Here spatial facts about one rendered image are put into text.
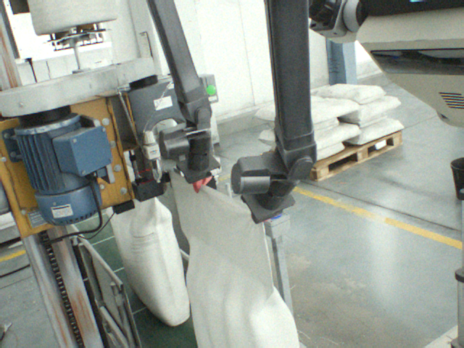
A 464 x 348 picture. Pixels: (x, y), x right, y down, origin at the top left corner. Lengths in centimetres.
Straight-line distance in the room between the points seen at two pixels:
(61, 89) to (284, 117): 54
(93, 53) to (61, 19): 302
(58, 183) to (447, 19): 92
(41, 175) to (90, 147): 14
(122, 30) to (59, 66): 168
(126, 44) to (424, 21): 476
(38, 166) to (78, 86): 20
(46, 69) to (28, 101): 299
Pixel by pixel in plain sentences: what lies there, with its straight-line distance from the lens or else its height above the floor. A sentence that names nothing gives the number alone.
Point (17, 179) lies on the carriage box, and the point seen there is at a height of 119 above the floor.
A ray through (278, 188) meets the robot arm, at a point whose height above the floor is 117.
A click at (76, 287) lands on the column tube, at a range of 150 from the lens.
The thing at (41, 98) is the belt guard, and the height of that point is 139.
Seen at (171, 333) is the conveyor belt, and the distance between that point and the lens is 189.
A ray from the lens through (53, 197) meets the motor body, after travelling 114.
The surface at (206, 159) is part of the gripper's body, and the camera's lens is 116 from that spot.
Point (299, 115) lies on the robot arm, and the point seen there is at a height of 132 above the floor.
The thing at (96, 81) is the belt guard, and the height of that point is 140.
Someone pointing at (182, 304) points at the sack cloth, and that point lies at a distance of 193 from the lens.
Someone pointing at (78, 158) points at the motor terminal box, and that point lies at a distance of 105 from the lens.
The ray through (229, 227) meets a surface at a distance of 115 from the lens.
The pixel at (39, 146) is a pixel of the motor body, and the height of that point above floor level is 129.
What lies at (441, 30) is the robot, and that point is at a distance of 104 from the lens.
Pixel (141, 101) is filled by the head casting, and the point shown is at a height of 130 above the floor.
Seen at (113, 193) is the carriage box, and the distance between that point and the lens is 138.
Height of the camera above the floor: 149
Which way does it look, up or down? 18 degrees down
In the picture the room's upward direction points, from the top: 10 degrees counter-clockwise
